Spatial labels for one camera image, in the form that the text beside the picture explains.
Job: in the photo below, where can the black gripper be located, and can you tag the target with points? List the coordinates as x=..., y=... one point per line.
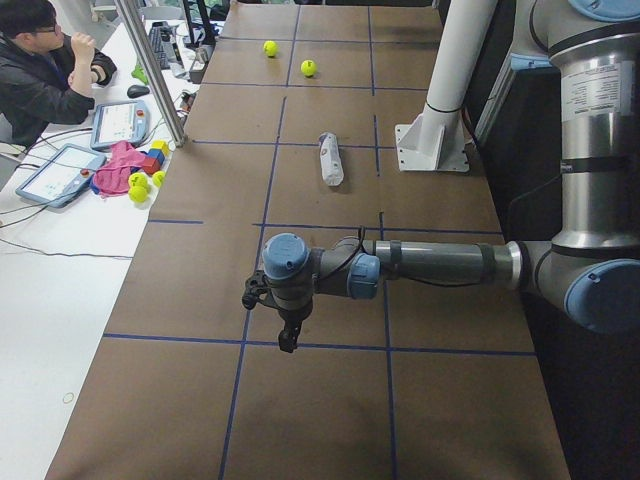
x=291, y=316

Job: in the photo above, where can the white tennis ball can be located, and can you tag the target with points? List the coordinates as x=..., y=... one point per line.
x=330, y=160

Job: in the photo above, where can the yellow tennis ball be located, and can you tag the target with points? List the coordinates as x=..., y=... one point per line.
x=270, y=48
x=308, y=68

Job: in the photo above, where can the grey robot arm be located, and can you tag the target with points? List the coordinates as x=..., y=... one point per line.
x=590, y=269

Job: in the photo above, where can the spare tennis ball on desk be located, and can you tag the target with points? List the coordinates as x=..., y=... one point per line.
x=138, y=193

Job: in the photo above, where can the coloured toy blocks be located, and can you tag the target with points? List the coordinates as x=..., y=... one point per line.
x=155, y=157

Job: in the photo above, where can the pink cloth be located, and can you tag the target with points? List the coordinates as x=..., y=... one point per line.
x=112, y=179

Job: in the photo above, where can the white mounting pillar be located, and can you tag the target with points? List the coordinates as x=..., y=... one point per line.
x=434, y=141

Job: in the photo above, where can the teach pendant upper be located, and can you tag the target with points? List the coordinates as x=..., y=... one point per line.
x=119, y=121

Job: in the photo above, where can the teach pendant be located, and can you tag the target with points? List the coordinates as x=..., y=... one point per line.
x=119, y=121
x=63, y=177

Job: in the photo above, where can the teach pendant lower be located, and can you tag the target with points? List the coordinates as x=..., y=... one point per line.
x=63, y=177

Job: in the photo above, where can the black computer mouse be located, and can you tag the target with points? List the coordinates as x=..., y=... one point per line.
x=136, y=91

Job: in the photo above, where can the black keyboard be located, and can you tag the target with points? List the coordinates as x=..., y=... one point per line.
x=158, y=36

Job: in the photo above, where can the person in dark jacket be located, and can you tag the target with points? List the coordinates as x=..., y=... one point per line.
x=47, y=76

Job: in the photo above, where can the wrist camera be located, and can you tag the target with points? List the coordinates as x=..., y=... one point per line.
x=257, y=291

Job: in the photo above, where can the aluminium frame post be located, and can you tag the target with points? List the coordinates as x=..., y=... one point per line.
x=135, y=27

